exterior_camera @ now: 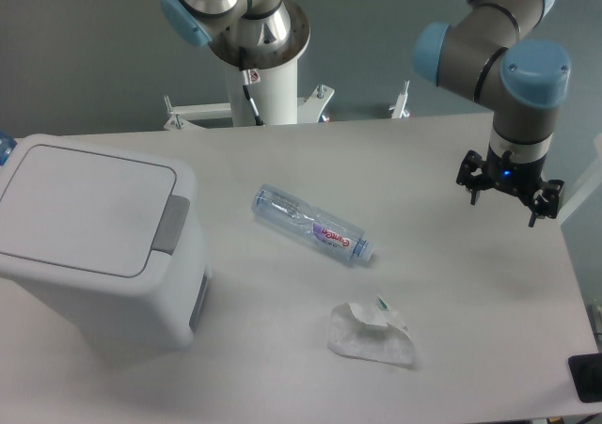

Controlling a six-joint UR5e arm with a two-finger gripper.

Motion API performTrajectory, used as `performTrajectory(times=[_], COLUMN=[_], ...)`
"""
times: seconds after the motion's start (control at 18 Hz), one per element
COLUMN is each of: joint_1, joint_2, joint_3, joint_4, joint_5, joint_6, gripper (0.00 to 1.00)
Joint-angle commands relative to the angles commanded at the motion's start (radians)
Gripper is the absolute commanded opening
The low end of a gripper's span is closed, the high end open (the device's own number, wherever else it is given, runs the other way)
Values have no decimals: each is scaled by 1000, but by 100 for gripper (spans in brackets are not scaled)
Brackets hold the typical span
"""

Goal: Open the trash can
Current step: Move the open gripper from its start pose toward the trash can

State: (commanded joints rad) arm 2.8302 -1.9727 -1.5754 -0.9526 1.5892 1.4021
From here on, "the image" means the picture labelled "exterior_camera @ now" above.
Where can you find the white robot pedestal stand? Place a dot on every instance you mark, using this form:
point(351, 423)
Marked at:
point(260, 59)

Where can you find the second grey blue robot arm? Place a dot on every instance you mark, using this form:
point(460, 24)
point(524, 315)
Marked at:
point(199, 22)

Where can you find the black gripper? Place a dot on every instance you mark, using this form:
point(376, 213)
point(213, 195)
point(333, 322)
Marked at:
point(515, 169)

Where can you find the crumpled white plastic wrapper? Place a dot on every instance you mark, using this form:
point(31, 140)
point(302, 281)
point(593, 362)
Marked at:
point(371, 331)

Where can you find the white lidded trash can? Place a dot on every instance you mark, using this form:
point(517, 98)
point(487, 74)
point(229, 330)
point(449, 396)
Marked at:
point(107, 238)

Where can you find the clear plastic water bottle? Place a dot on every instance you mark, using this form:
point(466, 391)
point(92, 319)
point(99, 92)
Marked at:
point(295, 217)

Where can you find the black device at table edge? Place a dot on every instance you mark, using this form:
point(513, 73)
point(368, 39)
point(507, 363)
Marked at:
point(586, 373)

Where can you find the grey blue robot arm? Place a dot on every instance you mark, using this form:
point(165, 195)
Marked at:
point(490, 59)

